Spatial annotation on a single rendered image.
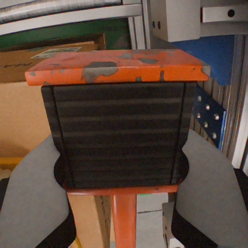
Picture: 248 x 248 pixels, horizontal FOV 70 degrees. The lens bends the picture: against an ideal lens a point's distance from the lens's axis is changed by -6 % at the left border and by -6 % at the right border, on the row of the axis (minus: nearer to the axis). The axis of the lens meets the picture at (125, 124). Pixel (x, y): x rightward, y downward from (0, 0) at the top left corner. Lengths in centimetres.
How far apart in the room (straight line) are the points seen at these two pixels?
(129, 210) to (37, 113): 19
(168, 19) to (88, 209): 36
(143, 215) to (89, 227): 171
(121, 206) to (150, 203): 184
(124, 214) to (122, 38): 109
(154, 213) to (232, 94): 190
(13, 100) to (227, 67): 32
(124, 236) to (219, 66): 27
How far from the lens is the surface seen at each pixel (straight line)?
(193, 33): 20
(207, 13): 21
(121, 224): 19
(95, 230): 49
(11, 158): 35
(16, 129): 32
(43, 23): 61
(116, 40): 119
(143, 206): 203
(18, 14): 71
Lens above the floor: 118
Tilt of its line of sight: 60 degrees down
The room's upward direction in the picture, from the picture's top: 177 degrees clockwise
